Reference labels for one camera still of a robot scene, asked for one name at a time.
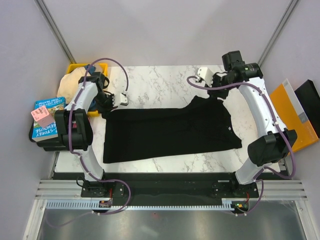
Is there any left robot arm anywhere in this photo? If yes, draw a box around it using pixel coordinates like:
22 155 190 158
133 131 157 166
54 72 116 197

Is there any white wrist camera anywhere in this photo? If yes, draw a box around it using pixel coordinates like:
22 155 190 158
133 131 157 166
112 93 129 107
195 66 214 87

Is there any blue t shirt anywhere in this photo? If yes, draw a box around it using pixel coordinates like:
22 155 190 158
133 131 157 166
84 64 97 76

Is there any pink cube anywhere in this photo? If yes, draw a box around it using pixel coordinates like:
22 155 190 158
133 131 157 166
31 105 55 128

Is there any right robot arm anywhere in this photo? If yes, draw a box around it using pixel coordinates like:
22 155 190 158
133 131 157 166
205 50 298 197

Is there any orange folder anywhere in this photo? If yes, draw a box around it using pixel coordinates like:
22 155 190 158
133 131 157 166
269 79 319 152

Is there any white slotted cable duct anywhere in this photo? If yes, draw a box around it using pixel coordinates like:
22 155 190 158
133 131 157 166
45 198 248 211

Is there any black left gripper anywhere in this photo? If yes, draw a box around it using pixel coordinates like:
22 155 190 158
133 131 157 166
93 92 118 117

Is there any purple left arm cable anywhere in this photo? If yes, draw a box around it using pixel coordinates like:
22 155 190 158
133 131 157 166
44 58 132 228

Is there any black t shirt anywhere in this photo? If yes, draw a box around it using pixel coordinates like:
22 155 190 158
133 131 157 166
103 96 242 164

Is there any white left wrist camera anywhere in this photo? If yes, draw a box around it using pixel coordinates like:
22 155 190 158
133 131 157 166
112 93 129 107

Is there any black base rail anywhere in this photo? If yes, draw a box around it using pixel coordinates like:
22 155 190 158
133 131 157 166
53 172 292 206

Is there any blue paperback book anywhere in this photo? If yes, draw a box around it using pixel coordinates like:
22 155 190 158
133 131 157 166
31 97 66 142

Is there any black box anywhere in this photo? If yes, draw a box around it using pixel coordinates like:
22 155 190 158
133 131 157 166
294 79 320 138

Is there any yellow plastic bin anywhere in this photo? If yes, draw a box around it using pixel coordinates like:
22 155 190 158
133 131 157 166
66 63 108 118

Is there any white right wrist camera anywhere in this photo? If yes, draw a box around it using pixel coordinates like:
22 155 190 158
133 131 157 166
195 66 214 87

